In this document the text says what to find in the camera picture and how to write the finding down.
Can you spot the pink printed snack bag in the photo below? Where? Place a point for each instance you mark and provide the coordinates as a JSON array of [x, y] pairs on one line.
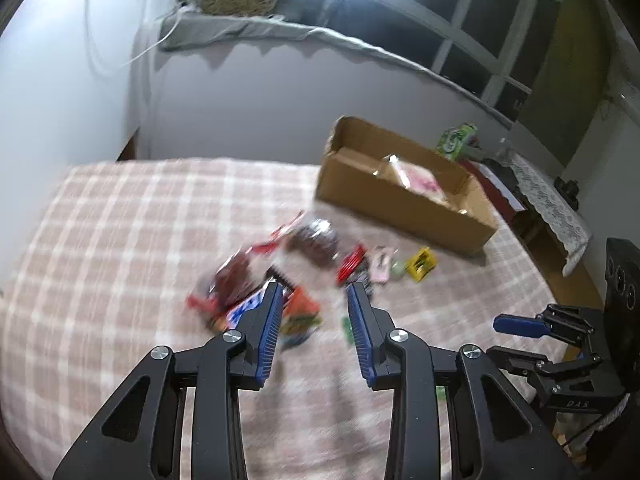
[[420, 180]]

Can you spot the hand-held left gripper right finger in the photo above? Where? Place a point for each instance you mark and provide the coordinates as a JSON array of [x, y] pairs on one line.
[[357, 330]]

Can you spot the small red snack packet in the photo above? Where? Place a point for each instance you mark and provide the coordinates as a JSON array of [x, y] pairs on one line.
[[350, 262]]

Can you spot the black snack packet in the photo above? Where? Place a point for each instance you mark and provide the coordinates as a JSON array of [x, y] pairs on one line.
[[280, 277]]

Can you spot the small black object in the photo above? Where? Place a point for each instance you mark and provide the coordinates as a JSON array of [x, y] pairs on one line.
[[570, 190]]

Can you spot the green and white bag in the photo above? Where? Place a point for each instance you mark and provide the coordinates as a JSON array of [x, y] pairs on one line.
[[452, 141]]

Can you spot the window frame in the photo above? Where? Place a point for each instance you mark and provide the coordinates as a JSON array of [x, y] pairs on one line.
[[450, 40]]

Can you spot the blue and white snack packet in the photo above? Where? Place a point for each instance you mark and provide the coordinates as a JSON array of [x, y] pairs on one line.
[[240, 314]]

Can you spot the dark wooden headboard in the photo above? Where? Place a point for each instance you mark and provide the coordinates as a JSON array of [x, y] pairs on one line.
[[129, 147]]

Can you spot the lace covered side table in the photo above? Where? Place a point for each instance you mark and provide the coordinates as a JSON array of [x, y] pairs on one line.
[[545, 195]]

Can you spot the small green snack packet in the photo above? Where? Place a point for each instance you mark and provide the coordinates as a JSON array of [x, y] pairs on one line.
[[397, 268], [346, 329]]

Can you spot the olive curtain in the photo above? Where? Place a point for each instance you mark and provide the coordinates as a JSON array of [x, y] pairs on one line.
[[570, 60]]

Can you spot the clear bag of dark snacks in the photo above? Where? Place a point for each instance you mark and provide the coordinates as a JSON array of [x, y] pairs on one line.
[[232, 280], [312, 242]]

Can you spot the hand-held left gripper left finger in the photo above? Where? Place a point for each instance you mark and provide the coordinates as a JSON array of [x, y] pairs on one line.
[[267, 340]]

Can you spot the dark red cloth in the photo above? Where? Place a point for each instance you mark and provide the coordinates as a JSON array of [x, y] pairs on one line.
[[495, 185]]

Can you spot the yellow snack packet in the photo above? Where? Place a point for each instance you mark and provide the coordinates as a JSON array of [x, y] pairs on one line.
[[421, 264]]

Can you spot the brown cardboard box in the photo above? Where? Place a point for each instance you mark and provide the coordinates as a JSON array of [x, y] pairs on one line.
[[400, 210]]

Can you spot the small pink snack packet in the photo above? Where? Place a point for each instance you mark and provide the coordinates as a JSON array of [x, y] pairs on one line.
[[380, 265]]

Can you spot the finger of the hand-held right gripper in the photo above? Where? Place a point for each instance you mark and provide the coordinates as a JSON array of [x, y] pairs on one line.
[[520, 360], [520, 325]]

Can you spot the orange and green snack packet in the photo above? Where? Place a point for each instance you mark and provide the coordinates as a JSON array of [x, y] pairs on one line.
[[300, 315]]

